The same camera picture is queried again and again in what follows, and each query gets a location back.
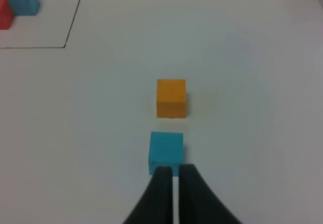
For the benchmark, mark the template blue cube block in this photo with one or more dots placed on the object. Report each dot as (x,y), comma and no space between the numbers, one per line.
(25,7)

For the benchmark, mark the loose blue cube block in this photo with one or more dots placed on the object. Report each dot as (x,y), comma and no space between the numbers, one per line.
(166,149)

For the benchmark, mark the orange cube block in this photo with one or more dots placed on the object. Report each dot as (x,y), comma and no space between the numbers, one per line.
(171,100)

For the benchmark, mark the template red cube block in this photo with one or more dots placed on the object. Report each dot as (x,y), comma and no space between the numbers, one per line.
(6,15)

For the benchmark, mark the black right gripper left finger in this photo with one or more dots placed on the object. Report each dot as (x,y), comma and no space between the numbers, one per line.
(156,204)

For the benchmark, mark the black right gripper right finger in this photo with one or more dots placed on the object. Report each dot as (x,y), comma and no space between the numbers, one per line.
(197,202)

